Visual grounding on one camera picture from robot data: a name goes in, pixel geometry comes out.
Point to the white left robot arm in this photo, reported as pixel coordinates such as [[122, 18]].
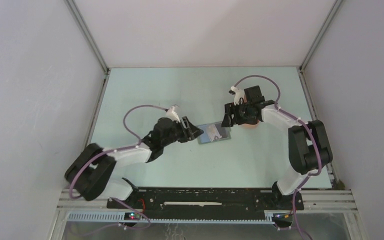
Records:
[[96, 171]]

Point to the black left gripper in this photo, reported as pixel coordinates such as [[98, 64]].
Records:
[[195, 131]]

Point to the pink oval plastic tray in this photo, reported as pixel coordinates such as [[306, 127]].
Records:
[[250, 115]]

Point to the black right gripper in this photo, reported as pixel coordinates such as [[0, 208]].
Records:
[[227, 121]]

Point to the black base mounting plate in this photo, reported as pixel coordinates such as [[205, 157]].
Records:
[[218, 204]]

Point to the aluminium frame rail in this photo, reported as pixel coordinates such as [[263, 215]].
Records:
[[108, 210]]

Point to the white printed credit card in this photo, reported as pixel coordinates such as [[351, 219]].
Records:
[[213, 133]]

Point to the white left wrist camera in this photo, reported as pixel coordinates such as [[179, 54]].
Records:
[[172, 114]]

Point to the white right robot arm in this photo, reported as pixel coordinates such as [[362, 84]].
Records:
[[309, 149]]

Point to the green leather card holder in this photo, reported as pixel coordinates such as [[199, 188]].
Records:
[[204, 139]]

